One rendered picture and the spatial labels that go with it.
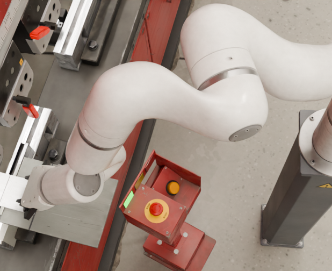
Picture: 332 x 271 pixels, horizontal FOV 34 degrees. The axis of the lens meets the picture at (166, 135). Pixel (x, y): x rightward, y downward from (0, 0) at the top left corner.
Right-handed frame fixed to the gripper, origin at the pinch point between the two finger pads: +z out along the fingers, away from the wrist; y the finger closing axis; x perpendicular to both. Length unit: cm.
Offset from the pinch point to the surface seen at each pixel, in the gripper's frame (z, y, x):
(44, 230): 1.7, 7.6, 8.1
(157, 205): 1.5, -9.9, 38.0
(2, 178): 11.5, -2.6, -3.9
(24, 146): 10.0, -12.5, -1.8
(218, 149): 58, -61, 97
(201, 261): 54, -9, 100
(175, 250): 52, -9, 83
